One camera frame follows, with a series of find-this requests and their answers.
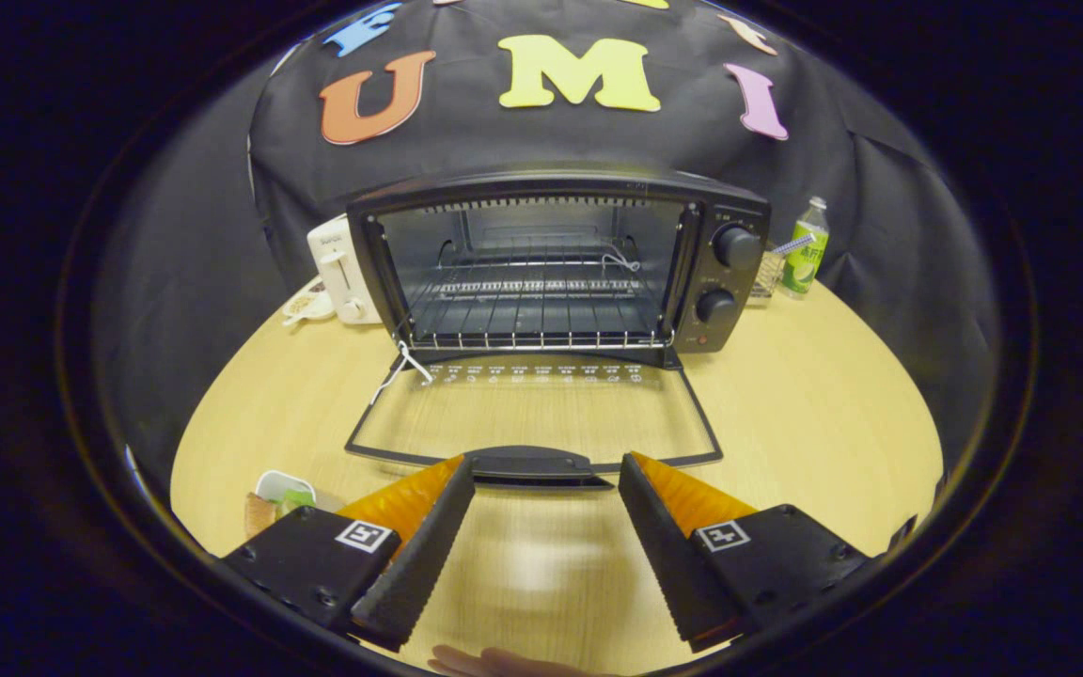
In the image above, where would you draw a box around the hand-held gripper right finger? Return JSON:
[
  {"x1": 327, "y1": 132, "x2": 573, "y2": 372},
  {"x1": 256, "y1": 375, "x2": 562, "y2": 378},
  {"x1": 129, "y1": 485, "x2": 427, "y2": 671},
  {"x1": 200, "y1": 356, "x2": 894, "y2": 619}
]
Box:
[{"x1": 618, "y1": 452, "x2": 873, "y2": 653}]

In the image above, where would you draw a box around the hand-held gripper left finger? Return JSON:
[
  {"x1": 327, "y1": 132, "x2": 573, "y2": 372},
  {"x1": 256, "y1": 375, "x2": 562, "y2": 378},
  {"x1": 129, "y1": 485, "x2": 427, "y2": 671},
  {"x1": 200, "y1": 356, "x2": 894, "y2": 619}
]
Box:
[{"x1": 222, "y1": 455, "x2": 477, "y2": 653}]

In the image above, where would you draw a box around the toast sandwich with lettuce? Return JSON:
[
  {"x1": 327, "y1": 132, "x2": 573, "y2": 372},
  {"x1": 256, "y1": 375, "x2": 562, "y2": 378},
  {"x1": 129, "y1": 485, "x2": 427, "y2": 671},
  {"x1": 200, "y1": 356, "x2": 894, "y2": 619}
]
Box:
[{"x1": 243, "y1": 487, "x2": 317, "y2": 542}]

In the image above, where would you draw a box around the black toaster oven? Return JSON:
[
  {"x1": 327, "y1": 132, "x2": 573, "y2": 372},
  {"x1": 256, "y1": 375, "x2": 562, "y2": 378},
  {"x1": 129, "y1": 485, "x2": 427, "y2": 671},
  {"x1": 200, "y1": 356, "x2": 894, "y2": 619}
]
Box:
[{"x1": 344, "y1": 169, "x2": 773, "y2": 490}]

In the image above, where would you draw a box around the white pop-up toaster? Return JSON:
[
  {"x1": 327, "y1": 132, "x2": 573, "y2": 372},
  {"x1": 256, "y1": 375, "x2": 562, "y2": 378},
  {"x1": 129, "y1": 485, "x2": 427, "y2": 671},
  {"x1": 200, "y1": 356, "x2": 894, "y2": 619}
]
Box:
[{"x1": 306, "y1": 214, "x2": 383, "y2": 325}]

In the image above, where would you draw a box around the small white plate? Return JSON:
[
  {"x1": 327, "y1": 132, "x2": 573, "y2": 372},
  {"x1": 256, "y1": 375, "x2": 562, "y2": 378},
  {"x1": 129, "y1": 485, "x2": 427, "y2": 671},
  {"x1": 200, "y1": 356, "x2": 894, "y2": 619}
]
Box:
[{"x1": 255, "y1": 470, "x2": 317, "y2": 513}]

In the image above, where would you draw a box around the small white snack dish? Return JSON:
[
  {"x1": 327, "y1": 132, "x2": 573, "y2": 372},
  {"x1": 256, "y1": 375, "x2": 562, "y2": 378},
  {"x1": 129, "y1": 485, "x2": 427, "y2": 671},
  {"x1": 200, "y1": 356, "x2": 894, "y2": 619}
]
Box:
[{"x1": 281, "y1": 282, "x2": 336, "y2": 327}]

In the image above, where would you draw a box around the green drink bottle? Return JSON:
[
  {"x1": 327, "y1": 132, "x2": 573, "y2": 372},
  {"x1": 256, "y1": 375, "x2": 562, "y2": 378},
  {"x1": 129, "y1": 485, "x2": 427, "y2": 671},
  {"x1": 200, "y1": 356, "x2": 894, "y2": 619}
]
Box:
[{"x1": 781, "y1": 196, "x2": 830, "y2": 300}]

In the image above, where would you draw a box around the wire mesh basket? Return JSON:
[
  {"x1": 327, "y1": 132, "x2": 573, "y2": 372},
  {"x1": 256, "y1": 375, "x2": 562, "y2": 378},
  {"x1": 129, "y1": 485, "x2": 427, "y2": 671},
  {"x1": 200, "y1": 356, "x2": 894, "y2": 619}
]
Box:
[{"x1": 750, "y1": 240, "x2": 787, "y2": 300}]

